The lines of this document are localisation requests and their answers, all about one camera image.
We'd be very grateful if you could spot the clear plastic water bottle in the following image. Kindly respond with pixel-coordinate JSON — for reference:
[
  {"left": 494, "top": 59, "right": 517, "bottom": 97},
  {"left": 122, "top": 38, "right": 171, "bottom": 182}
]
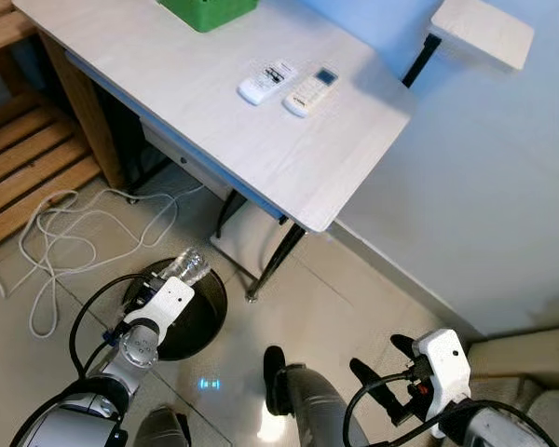
[{"left": 158, "top": 247, "right": 212, "bottom": 290}]

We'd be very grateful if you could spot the black round trash bin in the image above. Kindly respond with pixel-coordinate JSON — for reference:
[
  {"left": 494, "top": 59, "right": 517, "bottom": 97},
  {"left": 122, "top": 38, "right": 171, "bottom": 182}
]
[{"left": 121, "top": 258, "right": 229, "bottom": 362}]

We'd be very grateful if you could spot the silver right robot leg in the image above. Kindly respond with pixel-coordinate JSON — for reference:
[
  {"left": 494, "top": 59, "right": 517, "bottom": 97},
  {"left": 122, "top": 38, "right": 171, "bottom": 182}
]
[{"left": 263, "top": 346, "right": 370, "bottom": 447}]

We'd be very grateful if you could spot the silver robot leg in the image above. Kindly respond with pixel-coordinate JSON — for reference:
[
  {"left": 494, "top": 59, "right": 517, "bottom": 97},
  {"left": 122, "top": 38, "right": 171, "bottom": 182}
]
[
  {"left": 263, "top": 346, "right": 370, "bottom": 447},
  {"left": 135, "top": 407, "right": 193, "bottom": 447}
]

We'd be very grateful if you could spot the silver left robot leg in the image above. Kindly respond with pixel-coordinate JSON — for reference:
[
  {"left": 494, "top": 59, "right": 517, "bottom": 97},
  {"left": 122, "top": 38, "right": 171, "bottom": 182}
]
[{"left": 135, "top": 407, "right": 193, "bottom": 447}]

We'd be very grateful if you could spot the white drawer box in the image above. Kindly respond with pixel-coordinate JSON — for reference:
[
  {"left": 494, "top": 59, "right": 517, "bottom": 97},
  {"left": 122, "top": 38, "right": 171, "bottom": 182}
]
[{"left": 140, "top": 119, "right": 239, "bottom": 201}]

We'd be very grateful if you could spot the white wooden desk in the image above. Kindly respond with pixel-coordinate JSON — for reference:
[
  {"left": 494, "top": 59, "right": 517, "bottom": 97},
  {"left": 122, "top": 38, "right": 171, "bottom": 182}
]
[{"left": 12, "top": 0, "right": 417, "bottom": 304}]

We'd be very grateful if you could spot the brown wooden slat bench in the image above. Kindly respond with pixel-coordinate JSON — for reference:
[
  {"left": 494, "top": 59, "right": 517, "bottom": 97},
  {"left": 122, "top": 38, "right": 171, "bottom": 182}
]
[{"left": 0, "top": 0, "right": 103, "bottom": 257}]

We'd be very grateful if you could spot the white remote with black buttons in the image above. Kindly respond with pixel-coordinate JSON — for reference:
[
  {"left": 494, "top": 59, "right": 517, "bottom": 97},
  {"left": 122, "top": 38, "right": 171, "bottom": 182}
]
[{"left": 238, "top": 59, "right": 299, "bottom": 105}]

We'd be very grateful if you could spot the white remote with blue screen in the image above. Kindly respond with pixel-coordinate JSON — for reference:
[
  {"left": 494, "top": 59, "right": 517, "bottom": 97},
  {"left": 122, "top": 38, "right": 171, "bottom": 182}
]
[{"left": 281, "top": 67, "right": 340, "bottom": 118}]

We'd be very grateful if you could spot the green plastic basket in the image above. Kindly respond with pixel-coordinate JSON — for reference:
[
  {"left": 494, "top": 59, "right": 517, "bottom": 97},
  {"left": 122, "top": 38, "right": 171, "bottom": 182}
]
[{"left": 158, "top": 0, "right": 260, "bottom": 34}]

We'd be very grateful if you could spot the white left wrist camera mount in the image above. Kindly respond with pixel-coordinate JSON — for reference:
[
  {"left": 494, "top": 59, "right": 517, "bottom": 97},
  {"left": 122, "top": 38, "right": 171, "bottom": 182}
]
[{"left": 121, "top": 277, "right": 197, "bottom": 341}]

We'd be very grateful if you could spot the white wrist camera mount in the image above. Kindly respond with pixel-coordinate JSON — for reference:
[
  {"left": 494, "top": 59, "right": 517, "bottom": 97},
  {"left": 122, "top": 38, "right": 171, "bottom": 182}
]
[
  {"left": 413, "top": 328, "right": 472, "bottom": 425},
  {"left": 121, "top": 277, "right": 197, "bottom": 341}
]

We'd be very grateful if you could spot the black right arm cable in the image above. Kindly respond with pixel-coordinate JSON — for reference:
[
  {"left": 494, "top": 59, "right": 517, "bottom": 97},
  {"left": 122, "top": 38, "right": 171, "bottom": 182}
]
[{"left": 343, "top": 372, "right": 448, "bottom": 447}]

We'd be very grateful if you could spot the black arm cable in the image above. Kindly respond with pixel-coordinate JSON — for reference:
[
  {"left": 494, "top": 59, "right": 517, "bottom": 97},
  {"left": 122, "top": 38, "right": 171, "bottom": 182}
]
[
  {"left": 343, "top": 372, "right": 448, "bottom": 447},
  {"left": 70, "top": 273, "right": 150, "bottom": 378}
]

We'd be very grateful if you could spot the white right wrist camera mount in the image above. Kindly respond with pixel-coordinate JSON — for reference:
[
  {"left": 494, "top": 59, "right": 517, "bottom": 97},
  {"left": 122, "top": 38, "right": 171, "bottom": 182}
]
[{"left": 413, "top": 328, "right": 472, "bottom": 425}]

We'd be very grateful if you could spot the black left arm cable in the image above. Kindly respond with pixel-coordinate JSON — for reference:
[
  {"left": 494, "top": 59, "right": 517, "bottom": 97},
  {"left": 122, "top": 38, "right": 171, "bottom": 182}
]
[{"left": 70, "top": 273, "right": 150, "bottom": 378}]

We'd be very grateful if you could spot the white power cable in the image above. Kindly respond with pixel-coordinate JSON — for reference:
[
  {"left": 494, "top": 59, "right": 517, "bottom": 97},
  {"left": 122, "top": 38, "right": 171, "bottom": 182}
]
[{"left": 0, "top": 186, "right": 206, "bottom": 338}]

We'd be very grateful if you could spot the white shelf with black bracket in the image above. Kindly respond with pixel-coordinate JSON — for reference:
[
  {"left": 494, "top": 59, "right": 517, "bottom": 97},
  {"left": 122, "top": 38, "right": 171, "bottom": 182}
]
[{"left": 402, "top": 0, "right": 536, "bottom": 89}]

